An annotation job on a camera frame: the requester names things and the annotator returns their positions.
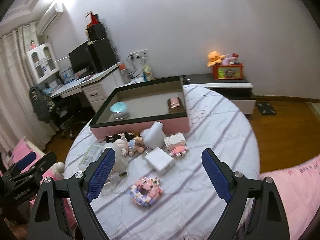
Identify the yellow blue snack bag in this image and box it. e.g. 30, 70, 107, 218
143, 64, 154, 81

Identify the black white low cabinet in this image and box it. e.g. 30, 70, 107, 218
183, 74, 256, 115

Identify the black computer tower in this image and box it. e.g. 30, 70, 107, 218
87, 37, 117, 73

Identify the orange toy storage box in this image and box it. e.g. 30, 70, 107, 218
212, 64, 244, 80

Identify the white striped table cloth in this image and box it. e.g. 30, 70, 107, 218
63, 84, 261, 240

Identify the white power adapter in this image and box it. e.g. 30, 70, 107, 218
145, 147, 175, 176

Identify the black computer monitor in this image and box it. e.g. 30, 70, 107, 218
68, 42, 94, 75

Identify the orange octopus plush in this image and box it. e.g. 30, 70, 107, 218
207, 51, 227, 68

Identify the white air conditioner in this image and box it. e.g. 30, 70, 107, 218
36, 2, 64, 35

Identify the pink block donut toy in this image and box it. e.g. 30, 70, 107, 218
130, 177, 163, 207

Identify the small doll figurine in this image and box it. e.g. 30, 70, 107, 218
119, 133, 145, 158

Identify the pink bedding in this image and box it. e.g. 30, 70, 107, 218
259, 155, 319, 239

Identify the dental flossers plastic box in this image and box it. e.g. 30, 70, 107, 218
78, 143, 104, 171

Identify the clear glass perfume bottle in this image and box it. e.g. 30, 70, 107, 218
101, 171, 127, 196

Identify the black small device on cabinet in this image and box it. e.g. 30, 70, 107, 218
183, 77, 191, 85

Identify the white round plush figurine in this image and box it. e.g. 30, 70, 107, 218
102, 142, 129, 173

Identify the black office chair with clothes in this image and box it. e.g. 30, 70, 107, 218
29, 85, 87, 140

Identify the orange cap water bottle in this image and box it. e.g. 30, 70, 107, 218
119, 63, 130, 84

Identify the white computer desk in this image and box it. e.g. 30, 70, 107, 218
49, 61, 124, 112

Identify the beige window curtain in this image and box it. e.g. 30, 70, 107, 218
1, 22, 57, 152

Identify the black flower hair clip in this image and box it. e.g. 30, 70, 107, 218
104, 132, 143, 143

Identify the white wall power outlet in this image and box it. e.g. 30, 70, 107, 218
127, 49, 149, 59

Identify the pink white block figure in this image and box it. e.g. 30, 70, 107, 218
164, 132, 188, 158

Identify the black speaker with red item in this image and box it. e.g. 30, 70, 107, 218
85, 11, 107, 42

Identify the pink black storage tray box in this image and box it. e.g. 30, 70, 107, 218
89, 76, 190, 139

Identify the rose gold cylindrical container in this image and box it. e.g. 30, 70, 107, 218
167, 97, 185, 114

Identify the teal lid glass jar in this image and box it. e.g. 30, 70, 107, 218
110, 101, 130, 120

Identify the black bathroom scale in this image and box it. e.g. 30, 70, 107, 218
256, 102, 276, 115

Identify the white glass door cabinet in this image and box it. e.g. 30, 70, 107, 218
27, 43, 60, 84

